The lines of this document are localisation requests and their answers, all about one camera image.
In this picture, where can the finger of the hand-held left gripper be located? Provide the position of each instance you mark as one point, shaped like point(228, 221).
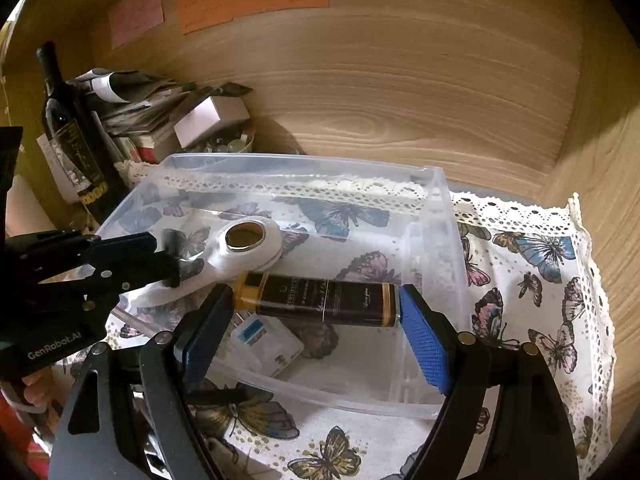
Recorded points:
point(192, 271)
point(135, 262)

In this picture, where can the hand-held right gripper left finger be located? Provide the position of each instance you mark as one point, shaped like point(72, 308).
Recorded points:
point(199, 345)

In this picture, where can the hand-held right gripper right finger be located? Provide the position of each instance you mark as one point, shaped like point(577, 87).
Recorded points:
point(425, 345)

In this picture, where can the white handheld magnifier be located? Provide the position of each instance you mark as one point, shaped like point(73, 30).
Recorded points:
point(240, 257)

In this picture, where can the clear plastic storage box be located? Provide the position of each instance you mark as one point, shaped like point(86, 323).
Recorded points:
point(435, 260)

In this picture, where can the dark perfume bottle gold cap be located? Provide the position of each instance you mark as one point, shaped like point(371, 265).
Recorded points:
point(320, 300)

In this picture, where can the person's left hand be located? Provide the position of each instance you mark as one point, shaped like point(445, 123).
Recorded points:
point(30, 392)

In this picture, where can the butterfly print lace tablecloth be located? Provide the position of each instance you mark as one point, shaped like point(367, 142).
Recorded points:
point(525, 270)

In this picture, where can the dark wine bottle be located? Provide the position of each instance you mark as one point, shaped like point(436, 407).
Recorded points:
point(75, 150)

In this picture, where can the glass jar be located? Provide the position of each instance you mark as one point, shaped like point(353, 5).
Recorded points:
point(235, 142)

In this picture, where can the small white cardboard box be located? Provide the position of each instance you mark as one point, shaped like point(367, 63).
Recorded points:
point(210, 117)

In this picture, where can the stack of magazines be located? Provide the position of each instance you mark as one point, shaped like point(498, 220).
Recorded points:
point(135, 105)

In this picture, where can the pink paper note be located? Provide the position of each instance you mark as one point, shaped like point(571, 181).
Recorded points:
point(136, 12)

